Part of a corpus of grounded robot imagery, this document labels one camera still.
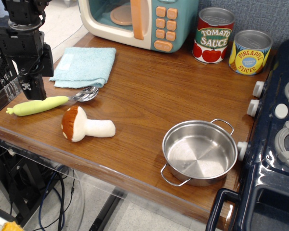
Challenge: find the stainless steel pot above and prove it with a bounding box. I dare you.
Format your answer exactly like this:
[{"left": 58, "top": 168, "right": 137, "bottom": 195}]
[{"left": 161, "top": 119, "right": 238, "bottom": 187}]

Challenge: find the white stove knob bottom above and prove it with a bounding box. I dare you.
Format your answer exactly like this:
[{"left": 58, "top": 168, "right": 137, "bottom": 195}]
[{"left": 237, "top": 141, "right": 248, "bottom": 161}]

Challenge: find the pineapple slices can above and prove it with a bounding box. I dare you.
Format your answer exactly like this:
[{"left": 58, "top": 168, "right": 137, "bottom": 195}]
[{"left": 228, "top": 30, "right": 273, "bottom": 76}]

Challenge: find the tomato sauce can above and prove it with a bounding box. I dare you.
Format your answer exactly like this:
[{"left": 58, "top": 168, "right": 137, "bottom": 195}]
[{"left": 193, "top": 7, "right": 235, "bottom": 64}]

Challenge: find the plush mushroom toy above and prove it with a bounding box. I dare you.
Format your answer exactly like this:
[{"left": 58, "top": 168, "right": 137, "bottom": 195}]
[{"left": 61, "top": 106, "right": 116, "bottom": 142}]

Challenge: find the white stove knob middle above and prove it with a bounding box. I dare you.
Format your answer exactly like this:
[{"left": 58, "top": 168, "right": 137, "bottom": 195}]
[{"left": 247, "top": 100, "right": 260, "bottom": 117}]

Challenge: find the light blue rag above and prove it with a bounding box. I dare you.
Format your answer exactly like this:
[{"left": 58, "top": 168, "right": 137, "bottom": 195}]
[{"left": 50, "top": 47, "right": 116, "bottom": 89}]

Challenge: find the blue cable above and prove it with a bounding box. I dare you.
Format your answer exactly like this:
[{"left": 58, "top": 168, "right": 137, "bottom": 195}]
[{"left": 38, "top": 168, "right": 66, "bottom": 231}]

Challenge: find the white stove knob top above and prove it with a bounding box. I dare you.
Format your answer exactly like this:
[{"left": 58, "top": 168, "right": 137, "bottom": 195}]
[{"left": 252, "top": 81, "right": 265, "bottom": 98}]

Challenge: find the spoon with green handle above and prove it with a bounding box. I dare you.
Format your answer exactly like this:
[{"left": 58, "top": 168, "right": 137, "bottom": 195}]
[{"left": 6, "top": 87, "right": 99, "bottom": 116}]

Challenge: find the black desk frame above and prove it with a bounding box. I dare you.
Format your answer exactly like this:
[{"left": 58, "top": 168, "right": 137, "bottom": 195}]
[{"left": 0, "top": 147, "right": 53, "bottom": 226}]

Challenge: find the dark blue toy stove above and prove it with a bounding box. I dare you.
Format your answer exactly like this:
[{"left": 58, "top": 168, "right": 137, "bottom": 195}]
[{"left": 206, "top": 40, "right": 289, "bottom": 231}]

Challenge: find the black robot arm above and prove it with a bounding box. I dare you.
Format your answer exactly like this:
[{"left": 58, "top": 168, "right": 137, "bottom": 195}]
[{"left": 0, "top": 0, "right": 54, "bottom": 100}]

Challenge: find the toy microwave oven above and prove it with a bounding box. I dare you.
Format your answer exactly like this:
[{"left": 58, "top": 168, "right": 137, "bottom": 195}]
[{"left": 79, "top": 0, "right": 198, "bottom": 53}]

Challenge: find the white stove knob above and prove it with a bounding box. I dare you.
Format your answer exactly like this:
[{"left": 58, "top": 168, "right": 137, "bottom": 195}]
[
  {"left": 237, "top": 141, "right": 248, "bottom": 161},
  {"left": 252, "top": 81, "right": 265, "bottom": 98},
  {"left": 247, "top": 100, "right": 260, "bottom": 117}
]

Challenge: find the black cable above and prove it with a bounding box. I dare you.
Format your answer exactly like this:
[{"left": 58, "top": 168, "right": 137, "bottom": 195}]
[{"left": 31, "top": 168, "right": 76, "bottom": 231}]

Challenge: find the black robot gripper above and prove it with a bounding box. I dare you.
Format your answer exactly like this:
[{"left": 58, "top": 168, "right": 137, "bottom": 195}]
[{"left": 0, "top": 16, "right": 54, "bottom": 101}]

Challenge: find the yellow object at corner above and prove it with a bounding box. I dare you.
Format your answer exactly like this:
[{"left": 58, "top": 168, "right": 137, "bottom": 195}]
[{"left": 1, "top": 221, "right": 23, "bottom": 231}]

